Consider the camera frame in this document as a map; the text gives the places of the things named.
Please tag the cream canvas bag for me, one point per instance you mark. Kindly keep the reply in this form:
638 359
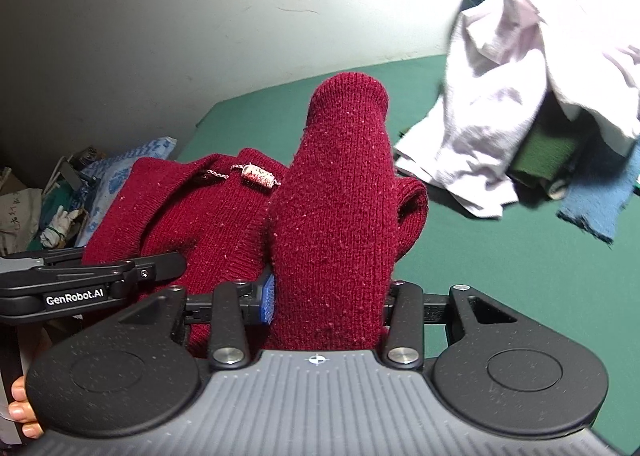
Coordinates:
20 215

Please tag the blue garment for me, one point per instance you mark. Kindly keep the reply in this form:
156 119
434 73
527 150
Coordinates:
600 188

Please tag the white plush toy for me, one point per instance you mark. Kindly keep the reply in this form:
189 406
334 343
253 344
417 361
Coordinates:
55 234

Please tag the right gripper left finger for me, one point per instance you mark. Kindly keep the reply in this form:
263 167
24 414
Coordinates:
234 307

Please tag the person left hand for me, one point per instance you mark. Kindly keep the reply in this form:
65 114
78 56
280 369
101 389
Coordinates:
20 410

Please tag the blue white patterned cloth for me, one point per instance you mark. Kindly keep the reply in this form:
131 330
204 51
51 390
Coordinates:
110 175

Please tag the green white striped garment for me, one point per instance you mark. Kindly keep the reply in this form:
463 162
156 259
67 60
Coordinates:
546 158

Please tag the dark red knit sweater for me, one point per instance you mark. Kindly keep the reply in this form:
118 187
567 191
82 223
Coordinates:
330 225

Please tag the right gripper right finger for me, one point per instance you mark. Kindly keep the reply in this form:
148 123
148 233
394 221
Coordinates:
404 344

